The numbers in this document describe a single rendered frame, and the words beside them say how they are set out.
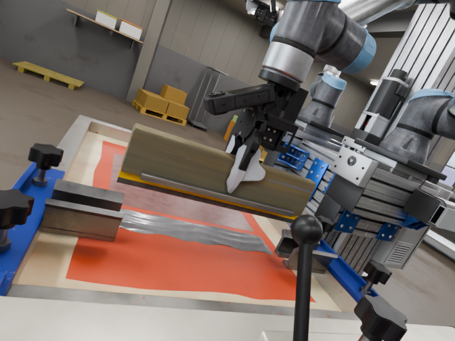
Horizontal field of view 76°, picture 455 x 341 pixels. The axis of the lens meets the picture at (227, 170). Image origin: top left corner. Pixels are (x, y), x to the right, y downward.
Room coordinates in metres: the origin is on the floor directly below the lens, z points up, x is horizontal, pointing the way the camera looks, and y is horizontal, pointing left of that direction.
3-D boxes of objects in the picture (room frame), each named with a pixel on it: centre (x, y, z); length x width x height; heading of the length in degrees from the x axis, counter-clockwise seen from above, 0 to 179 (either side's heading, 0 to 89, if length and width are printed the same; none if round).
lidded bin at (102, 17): (6.77, 3.78, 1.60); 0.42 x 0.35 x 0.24; 118
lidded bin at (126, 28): (7.02, 3.31, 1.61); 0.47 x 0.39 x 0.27; 118
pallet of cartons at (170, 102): (7.28, 2.14, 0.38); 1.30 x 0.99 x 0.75; 118
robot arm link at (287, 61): (0.52, -0.02, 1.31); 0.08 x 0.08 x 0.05
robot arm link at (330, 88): (1.50, -0.30, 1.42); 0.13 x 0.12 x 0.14; 2
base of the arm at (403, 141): (1.05, -0.53, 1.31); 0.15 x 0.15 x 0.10
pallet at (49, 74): (6.21, 4.30, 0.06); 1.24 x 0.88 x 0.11; 118
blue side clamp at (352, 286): (0.56, -0.28, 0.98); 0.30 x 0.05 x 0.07; 25
